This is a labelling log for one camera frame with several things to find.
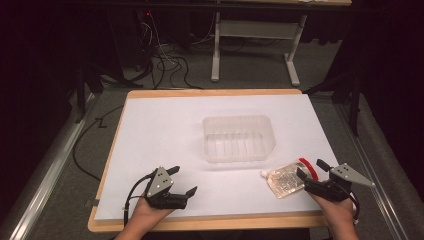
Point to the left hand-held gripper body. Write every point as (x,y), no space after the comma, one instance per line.
(160,182)

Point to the person's right hand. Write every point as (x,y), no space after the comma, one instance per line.
(335,210)

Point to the white-framed desk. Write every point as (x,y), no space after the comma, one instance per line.
(256,30)

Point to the black stand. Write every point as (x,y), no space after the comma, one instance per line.
(86,83)
(353,93)

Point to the clear spout pouch red strip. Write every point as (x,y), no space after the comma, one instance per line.
(283,180)

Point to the metal floor rail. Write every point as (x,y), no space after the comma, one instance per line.
(373,173)
(50,166)

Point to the white table cover sheet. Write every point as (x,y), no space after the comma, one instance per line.
(160,133)

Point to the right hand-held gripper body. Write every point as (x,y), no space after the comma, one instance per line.
(333,188)

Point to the person's left hand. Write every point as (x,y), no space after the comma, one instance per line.
(146,213)

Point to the clear plastic container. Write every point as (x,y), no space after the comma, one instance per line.
(238,140)

